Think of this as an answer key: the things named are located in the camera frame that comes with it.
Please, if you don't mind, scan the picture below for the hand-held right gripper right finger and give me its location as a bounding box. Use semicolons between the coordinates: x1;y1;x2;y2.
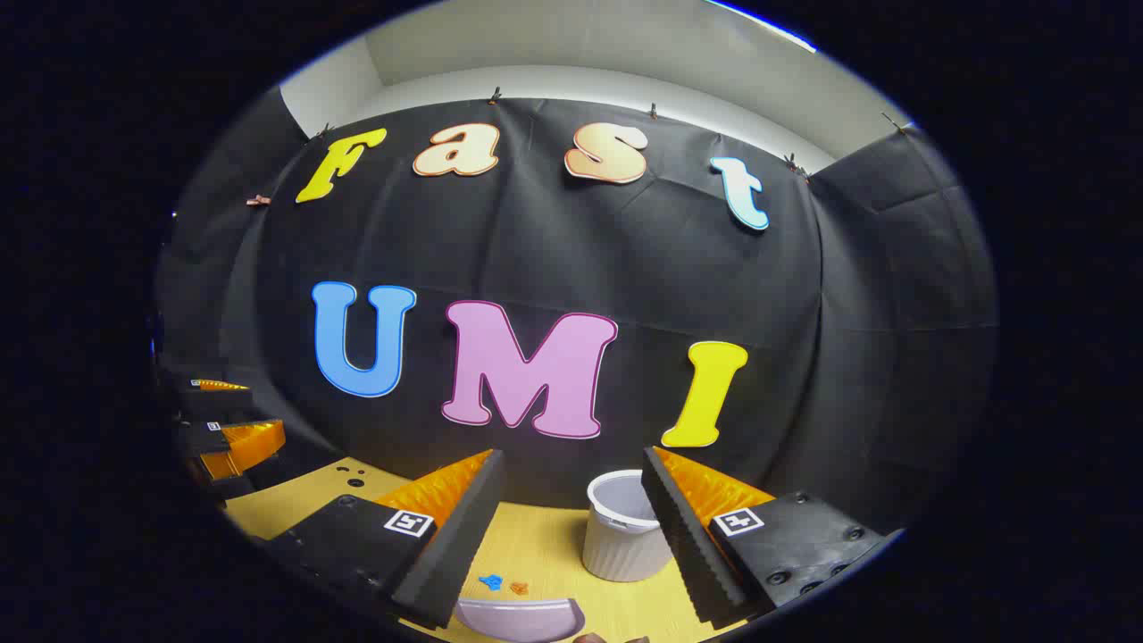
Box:
639;445;905;628

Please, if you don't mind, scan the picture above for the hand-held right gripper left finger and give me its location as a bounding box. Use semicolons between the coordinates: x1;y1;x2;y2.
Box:
266;448;508;630

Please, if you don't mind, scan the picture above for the white ribbed garbage bin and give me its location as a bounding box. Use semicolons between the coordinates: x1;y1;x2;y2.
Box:
582;471;675;583

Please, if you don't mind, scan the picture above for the lilac plastic dustpan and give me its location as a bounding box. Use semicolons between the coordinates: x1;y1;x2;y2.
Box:
454;597;587;643

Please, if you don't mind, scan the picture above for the wooden desktop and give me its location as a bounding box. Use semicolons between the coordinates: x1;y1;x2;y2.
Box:
221;457;751;643

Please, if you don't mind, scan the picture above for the black backdrop cloth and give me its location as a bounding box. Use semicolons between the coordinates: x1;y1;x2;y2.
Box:
154;85;999;537

